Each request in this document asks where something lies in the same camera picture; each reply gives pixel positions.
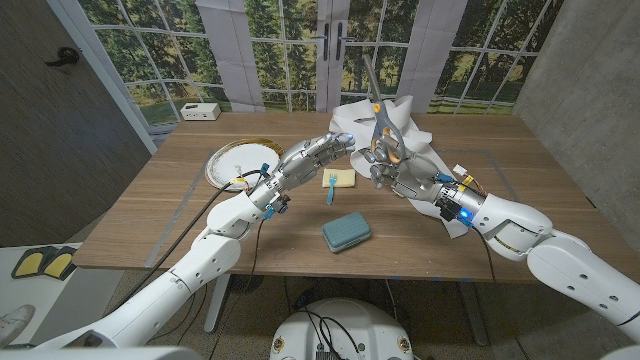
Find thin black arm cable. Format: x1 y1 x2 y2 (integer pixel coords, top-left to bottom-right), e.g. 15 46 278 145
472 224 531 360
207 217 266 360

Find black torso cable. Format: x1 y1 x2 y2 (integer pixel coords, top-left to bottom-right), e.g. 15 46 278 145
294 307 364 360

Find dark round floor fan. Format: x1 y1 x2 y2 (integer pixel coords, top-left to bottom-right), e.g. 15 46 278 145
228 273 265 295

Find teal soapbox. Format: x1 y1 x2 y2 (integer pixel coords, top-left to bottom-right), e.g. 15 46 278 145
321 210 373 254

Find grey orange scissors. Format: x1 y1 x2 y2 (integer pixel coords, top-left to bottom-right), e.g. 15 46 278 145
362 53 407 165

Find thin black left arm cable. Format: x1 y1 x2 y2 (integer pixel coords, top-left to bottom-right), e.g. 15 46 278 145
207 217 266 360

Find white receipt paper strip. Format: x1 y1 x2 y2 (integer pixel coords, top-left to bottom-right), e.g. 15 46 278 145
329 94 471 240

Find yellow black foot pad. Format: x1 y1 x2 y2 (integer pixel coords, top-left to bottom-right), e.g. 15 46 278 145
10 247 59 280
42 245 79 281

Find printed window backdrop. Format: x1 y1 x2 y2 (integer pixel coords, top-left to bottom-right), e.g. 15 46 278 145
47 0 566 151

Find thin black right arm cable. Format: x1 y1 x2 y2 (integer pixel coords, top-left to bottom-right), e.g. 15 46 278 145
472 224 531 360

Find grey table leg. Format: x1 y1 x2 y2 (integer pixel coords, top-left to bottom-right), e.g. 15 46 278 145
457 281 490 347

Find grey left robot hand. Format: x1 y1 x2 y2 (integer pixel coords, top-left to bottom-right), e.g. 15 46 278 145
273 131 357 194

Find black door handle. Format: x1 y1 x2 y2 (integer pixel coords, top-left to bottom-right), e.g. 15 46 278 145
44 46 80 68

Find gold rimmed paper plate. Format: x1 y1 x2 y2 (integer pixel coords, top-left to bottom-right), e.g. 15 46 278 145
204 138 286 192

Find white table leg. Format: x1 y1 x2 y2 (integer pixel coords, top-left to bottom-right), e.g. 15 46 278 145
203 273 234 334

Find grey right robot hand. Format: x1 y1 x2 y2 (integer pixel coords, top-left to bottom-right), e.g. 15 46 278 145
363 144 446 202

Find white power box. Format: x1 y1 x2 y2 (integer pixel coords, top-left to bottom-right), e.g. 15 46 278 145
179 102 222 122

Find white robot torso base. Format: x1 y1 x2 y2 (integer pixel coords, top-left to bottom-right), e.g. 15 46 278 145
269 298 415 360

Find yellow sponge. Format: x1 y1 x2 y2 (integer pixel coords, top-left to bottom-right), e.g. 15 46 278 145
322 167 357 189

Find white sneaker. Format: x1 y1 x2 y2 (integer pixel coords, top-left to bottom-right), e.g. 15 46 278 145
0 304 36 346

